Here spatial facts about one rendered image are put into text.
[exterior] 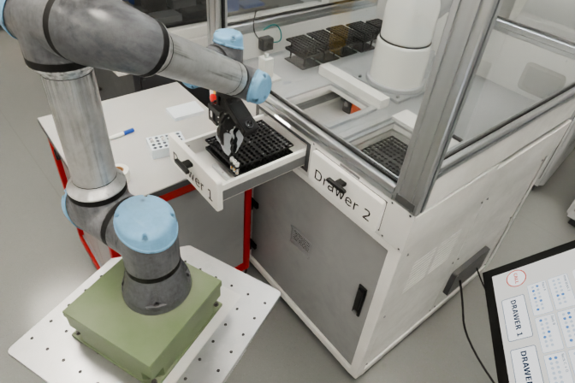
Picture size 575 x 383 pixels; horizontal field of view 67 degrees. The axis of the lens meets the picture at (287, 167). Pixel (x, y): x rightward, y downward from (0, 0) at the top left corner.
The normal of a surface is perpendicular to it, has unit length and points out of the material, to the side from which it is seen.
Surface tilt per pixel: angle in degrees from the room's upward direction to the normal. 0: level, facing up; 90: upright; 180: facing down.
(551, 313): 50
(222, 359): 0
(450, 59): 90
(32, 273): 0
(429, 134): 90
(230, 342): 0
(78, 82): 89
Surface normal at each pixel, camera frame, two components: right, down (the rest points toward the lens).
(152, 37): 0.84, -0.05
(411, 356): 0.07, -0.78
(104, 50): 0.24, 0.65
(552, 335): -0.70, -0.66
